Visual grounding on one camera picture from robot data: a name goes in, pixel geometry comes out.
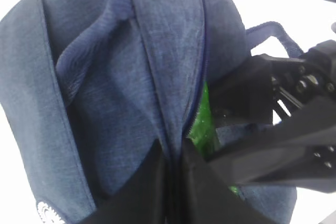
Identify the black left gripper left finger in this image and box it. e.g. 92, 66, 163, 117
81, 140, 166, 224

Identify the green cucumber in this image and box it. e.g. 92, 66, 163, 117
187, 81, 241, 198

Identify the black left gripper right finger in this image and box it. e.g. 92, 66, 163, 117
180, 139, 273, 224

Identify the navy blue lunch bag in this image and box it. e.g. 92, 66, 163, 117
1, 0, 297, 223

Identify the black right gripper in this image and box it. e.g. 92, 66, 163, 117
209, 40, 335, 128

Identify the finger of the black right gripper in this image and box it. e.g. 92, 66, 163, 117
207, 97, 335, 193

